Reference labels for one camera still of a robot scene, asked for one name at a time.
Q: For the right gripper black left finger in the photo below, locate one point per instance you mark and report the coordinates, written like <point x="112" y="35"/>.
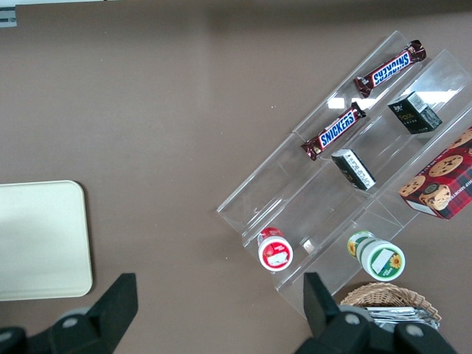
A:
<point x="107" y="313"/>

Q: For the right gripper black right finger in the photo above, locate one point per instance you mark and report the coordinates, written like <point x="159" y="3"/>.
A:
<point x="324" y="313"/>

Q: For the tan wicker basket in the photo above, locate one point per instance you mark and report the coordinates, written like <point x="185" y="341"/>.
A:
<point x="383" y="293"/>

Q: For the cream plastic tray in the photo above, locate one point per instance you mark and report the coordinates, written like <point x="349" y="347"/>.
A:
<point x="40" y="239"/>

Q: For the stacked aluminium foil trays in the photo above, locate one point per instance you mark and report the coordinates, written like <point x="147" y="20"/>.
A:
<point x="394" y="313"/>

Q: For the green lidded cup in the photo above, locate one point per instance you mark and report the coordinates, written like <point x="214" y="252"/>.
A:
<point x="378" y="256"/>

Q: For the red lidded cup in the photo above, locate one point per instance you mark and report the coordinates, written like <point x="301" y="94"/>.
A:
<point x="274" y="252"/>

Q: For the clear acrylic stepped stand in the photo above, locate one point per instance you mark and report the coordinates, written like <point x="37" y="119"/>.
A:
<point x="295" y="206"/>

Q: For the small black carton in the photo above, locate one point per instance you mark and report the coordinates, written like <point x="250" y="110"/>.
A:
<point x="414" y="114"/>
<point x="354" y="170"/>

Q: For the red plaid cookie box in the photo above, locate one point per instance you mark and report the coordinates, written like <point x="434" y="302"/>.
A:
<point x="442" y="188"/>

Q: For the Snickers chocolate bar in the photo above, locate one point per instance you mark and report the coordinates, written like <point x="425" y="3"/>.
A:
<point x="391" y="68"/>
<point x="335" y="130"/>

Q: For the grey table edge clamp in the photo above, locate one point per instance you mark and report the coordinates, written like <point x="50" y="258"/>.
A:
<point x="7" y="19"/>

